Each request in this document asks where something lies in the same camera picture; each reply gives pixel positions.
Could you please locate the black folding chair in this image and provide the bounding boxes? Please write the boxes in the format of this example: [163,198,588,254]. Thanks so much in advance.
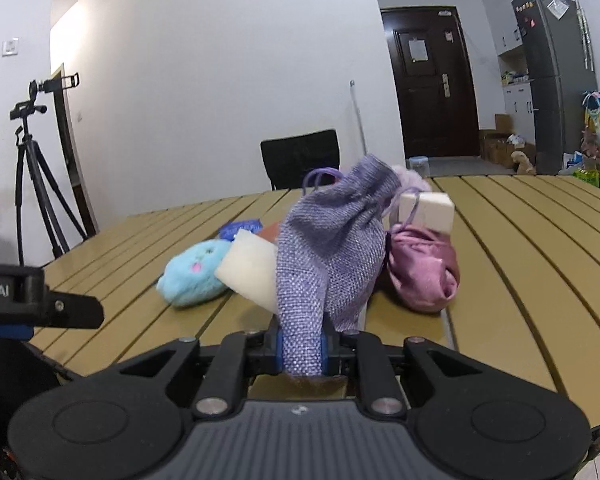
[260,129,342,192]

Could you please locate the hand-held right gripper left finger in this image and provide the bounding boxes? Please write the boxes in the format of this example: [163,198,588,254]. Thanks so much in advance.
[115,317,285,419]

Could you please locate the light blue plush toy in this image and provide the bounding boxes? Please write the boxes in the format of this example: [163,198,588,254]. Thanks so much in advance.
[156,239,231,308]

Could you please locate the tan slatted folding table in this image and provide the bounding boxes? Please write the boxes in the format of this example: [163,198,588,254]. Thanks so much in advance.
[27,175,600,461]

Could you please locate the white mop handle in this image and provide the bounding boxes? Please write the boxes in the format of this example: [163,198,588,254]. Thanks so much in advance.
[349,79,368,153]

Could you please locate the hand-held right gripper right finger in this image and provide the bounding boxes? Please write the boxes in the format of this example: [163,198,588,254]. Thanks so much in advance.
[320,321,485,419]

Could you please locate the grey refrigerator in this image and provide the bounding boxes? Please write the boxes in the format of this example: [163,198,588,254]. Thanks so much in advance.
[511,0,598,176]

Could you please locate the small blue cloth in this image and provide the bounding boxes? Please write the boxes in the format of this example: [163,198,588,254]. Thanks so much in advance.
[219,219,262,241]

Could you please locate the white wall cabinet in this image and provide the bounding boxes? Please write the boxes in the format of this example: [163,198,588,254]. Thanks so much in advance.
[480,0,536,56]

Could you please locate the white base cabinet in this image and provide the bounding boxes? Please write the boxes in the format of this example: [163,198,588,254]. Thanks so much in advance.
[502,80,536,146]

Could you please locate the pink satin cloth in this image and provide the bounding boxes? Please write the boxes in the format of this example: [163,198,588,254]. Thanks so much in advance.
[384,225,461,315]

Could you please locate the black camera tripod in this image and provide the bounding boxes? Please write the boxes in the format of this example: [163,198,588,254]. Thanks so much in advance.
[9,100,88,267]

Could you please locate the black camcorder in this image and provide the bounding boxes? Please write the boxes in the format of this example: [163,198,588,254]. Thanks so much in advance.
[27,72,81,98]

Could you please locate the orange scouring sponge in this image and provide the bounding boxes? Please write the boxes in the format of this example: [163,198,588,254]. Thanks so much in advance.
[257,221,287,242]

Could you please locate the purple linen drawstring bag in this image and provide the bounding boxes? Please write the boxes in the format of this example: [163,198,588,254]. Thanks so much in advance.
[275,155,421,378]

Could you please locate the dark brown door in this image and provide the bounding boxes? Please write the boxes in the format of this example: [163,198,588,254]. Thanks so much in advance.
[380,6,481,161]

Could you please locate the green printed bag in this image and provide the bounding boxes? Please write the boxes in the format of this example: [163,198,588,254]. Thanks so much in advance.
[572,167,600,188]

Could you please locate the small open cardboard boxes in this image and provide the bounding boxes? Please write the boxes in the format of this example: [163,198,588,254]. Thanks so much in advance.
[479,114,536,166]

